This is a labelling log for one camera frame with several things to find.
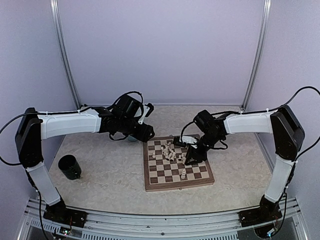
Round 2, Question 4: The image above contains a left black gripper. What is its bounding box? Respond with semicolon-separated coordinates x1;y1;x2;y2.
118;116;155;143

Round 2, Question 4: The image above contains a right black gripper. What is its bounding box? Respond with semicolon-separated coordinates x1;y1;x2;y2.
184;131;223;166

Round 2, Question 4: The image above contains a white chess king piece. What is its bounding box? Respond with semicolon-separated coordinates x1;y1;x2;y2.
180;169;187;181

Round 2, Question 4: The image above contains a wooden chess board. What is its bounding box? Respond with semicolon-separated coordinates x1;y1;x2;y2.
143;135;215;192

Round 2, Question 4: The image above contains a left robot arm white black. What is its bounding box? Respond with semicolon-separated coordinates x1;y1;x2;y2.
15;95;155;223

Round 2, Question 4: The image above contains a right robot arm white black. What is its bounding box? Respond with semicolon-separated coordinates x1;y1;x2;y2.
178;105;305;222

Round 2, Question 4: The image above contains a white chess piece pile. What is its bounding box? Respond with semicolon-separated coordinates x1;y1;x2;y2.
147;140;187;164

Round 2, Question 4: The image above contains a light blue mug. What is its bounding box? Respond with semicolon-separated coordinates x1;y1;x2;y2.
127;135;138;142

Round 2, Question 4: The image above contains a black ribbed cup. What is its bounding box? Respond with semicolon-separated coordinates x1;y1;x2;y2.
58;154;82;180

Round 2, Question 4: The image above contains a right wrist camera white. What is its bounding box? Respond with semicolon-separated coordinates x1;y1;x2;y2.
172;135;198;148

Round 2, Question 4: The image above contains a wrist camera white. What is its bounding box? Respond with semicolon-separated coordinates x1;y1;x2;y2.
134;103;154;125
172;135;198;148

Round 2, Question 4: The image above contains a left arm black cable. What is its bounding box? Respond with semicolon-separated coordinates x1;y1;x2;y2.
0;91;145;166

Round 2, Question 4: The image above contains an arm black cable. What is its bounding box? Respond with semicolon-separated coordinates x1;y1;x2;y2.
179;86;320;163
0;91;145;166

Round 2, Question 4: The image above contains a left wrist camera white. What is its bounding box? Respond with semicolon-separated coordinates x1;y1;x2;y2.
134;103;154;125

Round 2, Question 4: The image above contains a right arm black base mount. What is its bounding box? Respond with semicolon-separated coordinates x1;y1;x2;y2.
238;207;283;228

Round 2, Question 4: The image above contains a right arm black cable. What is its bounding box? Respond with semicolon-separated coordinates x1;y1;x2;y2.
179;86;320;163

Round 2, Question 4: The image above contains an aluminium front rail frame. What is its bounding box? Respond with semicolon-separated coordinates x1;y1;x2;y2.
17;197;308;240

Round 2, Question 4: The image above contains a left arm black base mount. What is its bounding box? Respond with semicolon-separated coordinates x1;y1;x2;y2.
43;206;87;228

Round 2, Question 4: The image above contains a left aluminium corner post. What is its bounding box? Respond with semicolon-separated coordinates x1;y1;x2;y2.
50;0;81;109

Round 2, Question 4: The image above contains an aluminium corner post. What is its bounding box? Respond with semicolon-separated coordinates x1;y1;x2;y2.
241;0;272;110
50;0;81;109

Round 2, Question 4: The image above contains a right aluminium corner post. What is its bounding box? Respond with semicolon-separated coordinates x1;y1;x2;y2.
241;0;272;110

